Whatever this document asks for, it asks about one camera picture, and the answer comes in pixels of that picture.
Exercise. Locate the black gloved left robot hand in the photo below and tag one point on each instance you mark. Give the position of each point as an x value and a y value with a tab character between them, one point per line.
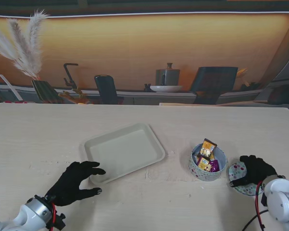
69	185

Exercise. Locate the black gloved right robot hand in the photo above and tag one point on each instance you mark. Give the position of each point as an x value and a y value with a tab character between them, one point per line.
257	170

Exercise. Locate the round polka dot box lid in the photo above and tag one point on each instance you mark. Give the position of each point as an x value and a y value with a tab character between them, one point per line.
234	172

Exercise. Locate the purple cookie packet with picture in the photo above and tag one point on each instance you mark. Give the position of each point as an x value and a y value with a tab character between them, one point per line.
203	164

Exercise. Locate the dark brown cookie packet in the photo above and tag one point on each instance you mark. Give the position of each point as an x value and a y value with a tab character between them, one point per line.
207	148

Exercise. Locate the round polka dot cookie box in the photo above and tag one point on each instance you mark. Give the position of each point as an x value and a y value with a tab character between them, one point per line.
202	176

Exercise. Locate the beige rectangular tray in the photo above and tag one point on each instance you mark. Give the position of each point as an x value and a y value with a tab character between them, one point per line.
125	154

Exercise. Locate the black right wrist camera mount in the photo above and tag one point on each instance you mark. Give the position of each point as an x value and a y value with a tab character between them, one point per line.
264	198

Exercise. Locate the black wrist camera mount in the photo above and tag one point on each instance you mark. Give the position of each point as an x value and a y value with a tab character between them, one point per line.
264	198
59	222

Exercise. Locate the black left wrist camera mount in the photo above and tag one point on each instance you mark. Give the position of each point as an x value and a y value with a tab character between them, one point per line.
59	222

